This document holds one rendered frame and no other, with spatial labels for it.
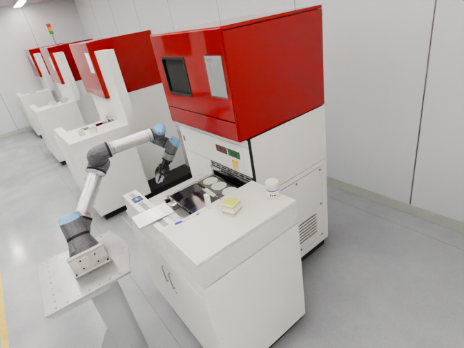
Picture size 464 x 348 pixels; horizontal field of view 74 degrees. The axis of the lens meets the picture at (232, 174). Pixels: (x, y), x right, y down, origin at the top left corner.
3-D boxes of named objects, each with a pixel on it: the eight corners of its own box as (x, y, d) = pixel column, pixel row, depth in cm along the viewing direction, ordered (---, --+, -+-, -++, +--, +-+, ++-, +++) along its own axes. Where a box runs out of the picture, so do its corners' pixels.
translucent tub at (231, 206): (230, 206, 165) (228, 195, 162) (242, 209, 161) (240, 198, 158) (222, 214, 160) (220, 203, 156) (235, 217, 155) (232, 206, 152)
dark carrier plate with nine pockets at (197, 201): (213, 175, 216) (213, 174, 215) (244, 190, 190) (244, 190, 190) (169, 196, 199) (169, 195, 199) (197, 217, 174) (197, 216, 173)
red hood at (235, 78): (246, 92, 268) (235, 16, 240) (324, 103, 208) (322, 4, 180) (170, 121, 231) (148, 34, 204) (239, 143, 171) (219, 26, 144)
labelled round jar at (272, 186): (273, 191, 171) (271, 176, 167) (282, 195, 166) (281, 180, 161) (264, 197, 168) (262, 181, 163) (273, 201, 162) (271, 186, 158)
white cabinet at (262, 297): (221, 253, 277) (202, 172, 239) (306, 321, 205) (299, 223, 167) (157, 295, 245) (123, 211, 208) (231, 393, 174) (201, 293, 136)
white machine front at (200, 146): (191, 164, 254) (179, 117, 236) (258, 198, 194) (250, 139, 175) (188, 166, 253) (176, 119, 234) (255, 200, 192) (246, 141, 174)
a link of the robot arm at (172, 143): (170, 134, 209) (181, 139, 210) (164, 148, 213) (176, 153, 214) (167, 137, 201) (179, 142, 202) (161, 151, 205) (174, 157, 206)
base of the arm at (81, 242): (70, 257, 152) (62, 239, 154) (71, 262, 165) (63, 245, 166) (101, 243, 160) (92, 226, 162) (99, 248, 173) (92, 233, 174)
